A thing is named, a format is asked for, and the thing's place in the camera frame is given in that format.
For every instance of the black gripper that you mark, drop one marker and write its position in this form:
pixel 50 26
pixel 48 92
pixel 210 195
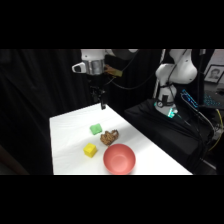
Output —
pixel 97 82

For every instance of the green triangle block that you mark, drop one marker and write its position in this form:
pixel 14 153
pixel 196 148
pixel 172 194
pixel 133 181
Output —
pixel 96 129

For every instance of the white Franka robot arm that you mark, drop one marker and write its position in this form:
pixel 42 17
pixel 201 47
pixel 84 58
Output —
pixel 175 71

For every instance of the pink bowl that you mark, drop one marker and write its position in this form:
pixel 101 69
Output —
pixel 119 159

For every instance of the brown lumpy toy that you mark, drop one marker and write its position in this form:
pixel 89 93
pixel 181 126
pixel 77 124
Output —
pixel 109 137

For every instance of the yellow cube block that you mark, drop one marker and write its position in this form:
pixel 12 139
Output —
pixel 90 150

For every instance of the black curtain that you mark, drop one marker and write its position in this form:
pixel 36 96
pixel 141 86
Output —
pixel 40 100

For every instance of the black cloth-covered stand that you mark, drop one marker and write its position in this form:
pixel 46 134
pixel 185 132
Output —
pixel 160 130

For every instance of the small green light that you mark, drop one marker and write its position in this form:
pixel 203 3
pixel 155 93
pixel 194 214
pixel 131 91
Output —
pixel 171 113

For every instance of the blue-lit keyboard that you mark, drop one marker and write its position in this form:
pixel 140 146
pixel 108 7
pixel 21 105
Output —
pixel 200 100

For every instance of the framed portrait picture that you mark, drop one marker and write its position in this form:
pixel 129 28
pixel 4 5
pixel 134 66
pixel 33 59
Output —
pixel 214 73

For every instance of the tan wrist mount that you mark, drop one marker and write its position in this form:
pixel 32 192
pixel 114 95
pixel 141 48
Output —
pixel 112 71

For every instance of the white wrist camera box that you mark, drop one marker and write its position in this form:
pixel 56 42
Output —
pixel 79 68

